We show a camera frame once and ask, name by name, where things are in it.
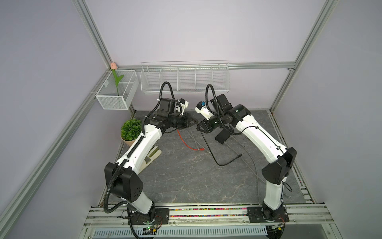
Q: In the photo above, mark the white mesh box basket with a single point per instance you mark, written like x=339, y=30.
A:
x=107, y=95

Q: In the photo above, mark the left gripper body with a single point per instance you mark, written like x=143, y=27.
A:
x=179, y=121

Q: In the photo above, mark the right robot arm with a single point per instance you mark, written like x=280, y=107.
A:
x=237, y=120

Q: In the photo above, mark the green potted plant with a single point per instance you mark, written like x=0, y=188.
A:
x=130, y=131

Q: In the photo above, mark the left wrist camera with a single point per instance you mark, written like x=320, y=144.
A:
x=181, y=106

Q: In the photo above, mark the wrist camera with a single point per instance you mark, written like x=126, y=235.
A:
x=202, y=109
x=181, y=106

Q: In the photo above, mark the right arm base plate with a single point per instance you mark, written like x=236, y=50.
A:
x=266, y=215

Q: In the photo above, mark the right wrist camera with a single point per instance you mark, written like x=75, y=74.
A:
x=202, y=109

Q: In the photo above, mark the pink artificial tulip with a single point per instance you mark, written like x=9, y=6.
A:
x=117, y=78

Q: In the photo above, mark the small black network switch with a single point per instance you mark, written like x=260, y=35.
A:
x=223, y=136

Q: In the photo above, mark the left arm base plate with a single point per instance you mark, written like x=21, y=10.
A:
x=158, y=216

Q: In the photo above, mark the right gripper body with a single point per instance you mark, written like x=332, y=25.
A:
x=214, y=123

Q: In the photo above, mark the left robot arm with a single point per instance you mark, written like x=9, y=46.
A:
x=123, y=185

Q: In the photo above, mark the long white wire basket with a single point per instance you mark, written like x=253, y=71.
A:
x=185, y=76

